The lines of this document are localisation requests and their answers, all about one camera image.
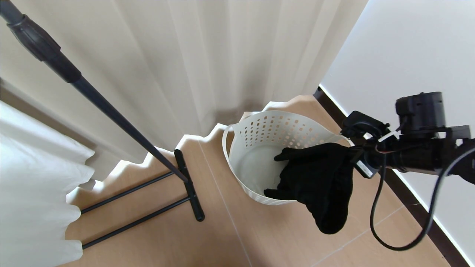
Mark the black garment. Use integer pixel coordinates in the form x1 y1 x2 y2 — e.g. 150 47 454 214
263 143 355 235

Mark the white laundry basket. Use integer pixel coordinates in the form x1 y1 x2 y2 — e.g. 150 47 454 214
222 110 351 206

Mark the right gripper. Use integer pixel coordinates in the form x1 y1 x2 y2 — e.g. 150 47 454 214
351 144 409 179

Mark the black cable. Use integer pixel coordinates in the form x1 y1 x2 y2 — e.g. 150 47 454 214
370 146 475 251

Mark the beige curtain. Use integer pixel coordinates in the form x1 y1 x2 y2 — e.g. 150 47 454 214
0 0 368 182

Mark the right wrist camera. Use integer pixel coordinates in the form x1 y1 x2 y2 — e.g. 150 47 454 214
341 111 391 142

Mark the white printed t-shirt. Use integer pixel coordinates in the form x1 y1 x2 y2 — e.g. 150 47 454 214
0 100 95 267

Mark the black clothes rack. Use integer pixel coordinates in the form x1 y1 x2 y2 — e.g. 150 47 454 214
0 0 205 250

